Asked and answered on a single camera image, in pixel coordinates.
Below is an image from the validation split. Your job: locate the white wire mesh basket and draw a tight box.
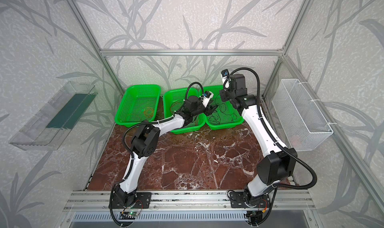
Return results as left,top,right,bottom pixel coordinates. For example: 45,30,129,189
272,79,333,151

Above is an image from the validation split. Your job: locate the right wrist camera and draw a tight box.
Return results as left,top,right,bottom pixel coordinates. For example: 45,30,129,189
221,69,230,90

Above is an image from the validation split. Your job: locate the left green plastic basket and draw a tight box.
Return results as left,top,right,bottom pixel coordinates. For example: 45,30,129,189
115,84,161,127

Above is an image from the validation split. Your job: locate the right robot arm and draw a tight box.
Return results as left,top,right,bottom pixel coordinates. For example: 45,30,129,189
220,67,318,208

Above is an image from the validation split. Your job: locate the aluminium frame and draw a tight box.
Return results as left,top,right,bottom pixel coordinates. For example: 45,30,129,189
63,0,384,214

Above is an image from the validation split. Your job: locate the right green plastic basket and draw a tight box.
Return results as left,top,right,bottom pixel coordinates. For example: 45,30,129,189
203,85,244,130

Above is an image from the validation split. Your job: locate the clear acrylic wall shelf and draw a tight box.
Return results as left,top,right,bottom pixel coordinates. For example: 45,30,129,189
9,81,98,151

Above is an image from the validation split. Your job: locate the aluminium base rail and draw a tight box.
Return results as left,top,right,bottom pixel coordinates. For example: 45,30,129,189
63,190,315,212

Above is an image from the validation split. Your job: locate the green plastic basket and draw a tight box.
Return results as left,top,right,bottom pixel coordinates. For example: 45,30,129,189
203,85,244,130
163,88,205,134
115,84,161,127

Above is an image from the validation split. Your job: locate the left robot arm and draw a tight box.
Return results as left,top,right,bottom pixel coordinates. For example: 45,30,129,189
109,82,218,228

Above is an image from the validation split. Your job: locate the middle green plastic basket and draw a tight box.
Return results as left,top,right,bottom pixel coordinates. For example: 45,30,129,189
163,88,205,134

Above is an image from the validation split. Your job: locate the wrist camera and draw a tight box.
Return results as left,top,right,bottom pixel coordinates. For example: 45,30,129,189
221,69,230,90
201,91,214,107

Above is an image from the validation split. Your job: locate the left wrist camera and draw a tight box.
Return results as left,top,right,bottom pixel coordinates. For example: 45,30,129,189
201,91,214,107

